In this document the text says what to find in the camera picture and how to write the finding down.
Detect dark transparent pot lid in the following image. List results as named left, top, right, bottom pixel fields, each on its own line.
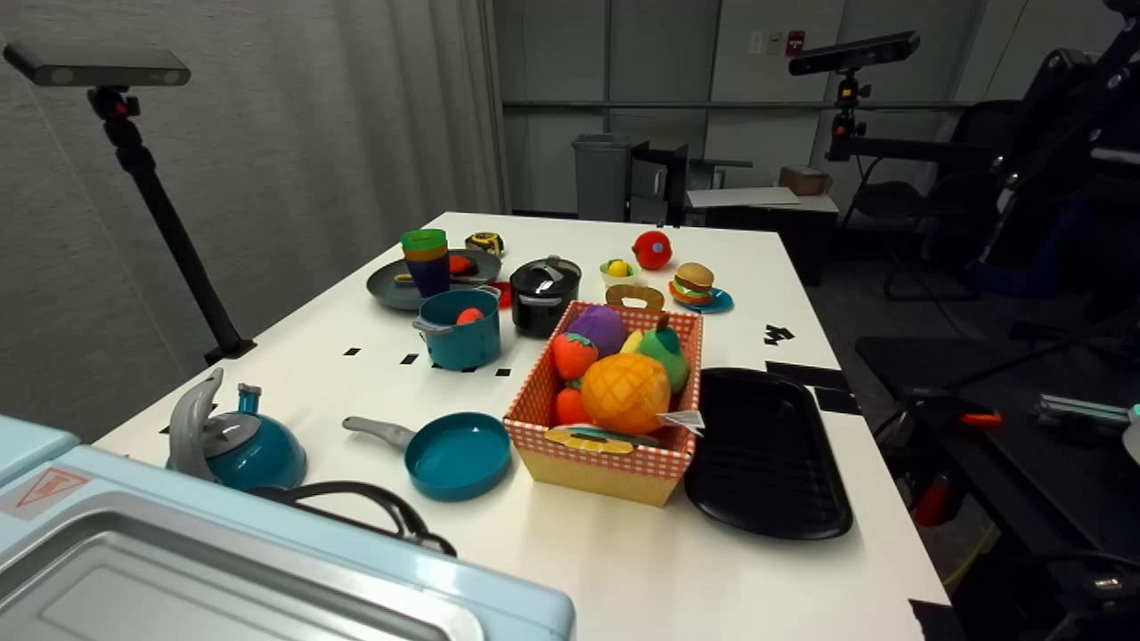
left=511, top=255, right=582, bottom=299

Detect black toy pot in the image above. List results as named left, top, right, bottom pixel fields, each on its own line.
left=513, top=290, right=579, bottom=338

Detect red toy tomato in pot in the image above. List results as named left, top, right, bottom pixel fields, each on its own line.
left=458, top=305, right=486, bottom=327

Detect blue toy pot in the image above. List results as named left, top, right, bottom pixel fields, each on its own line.
left=414, top=290, right=500, bottom=372

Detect purple toy eggplant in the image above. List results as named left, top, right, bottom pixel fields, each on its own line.
left=569, top=305, right=626, bottom=355

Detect red toy strawberry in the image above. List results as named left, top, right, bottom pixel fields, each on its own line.
left=549, top=330, right=600, bottom=380

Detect small bowl with yellow toy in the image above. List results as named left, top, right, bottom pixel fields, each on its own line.
left=600, top=255, right=634, bottom=283

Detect orange toy pineapple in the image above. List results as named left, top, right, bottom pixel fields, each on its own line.
left=582, top=354, right=671, bottom=436

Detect green toy pear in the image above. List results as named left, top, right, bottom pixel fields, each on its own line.
left=637, top=327, right=688, bottom=393

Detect red toy apple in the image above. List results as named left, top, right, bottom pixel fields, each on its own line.
left=632, top=230, right=675, bottom=271

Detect yellow black toy item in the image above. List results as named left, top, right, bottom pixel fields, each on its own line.
left=463, top=230, right=506, bottom=255

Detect toy hamburger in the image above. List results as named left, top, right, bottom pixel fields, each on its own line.
left=671, top=262, right=716, bottom=309

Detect checkered cardboard fruit basket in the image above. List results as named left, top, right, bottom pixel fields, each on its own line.
left=506, top=304, right=701, bottom=506

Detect stacked coloured toy cups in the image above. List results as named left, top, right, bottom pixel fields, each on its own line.
left=401, top=228, right=449, bottom=297

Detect grey bin in background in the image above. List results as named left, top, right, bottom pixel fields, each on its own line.
left=575, top=137, right=632, bottom=222

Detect blue toy frying pan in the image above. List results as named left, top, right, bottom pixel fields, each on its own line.
left=344, top=413, right=513, bottom=501

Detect grey round plate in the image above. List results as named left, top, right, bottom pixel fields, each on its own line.
left=363, top=245, right=506, bottom=318

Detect black rectangular tray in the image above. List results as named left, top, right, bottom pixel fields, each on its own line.
left=686, top=368, right=851, bottom=543

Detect blue toy kettle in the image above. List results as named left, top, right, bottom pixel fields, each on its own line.
left=168, top=372, right=308, bottom=492

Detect black office chair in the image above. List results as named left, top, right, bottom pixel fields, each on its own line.
left=847, top=45, right=1140, bottom=299

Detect light blue appliance box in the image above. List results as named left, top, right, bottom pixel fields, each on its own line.
left=0, top=418, right=575, bottom=641

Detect black power cable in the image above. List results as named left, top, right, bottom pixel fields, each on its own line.
left=257, top=479, right=461, bottom=559

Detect right camera on stand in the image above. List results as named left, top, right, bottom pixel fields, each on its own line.
left=786, top=32, right=919, bottom=160

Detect left camera on tripod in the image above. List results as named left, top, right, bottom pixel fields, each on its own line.
left=5, top=38, right=252, bottom=365

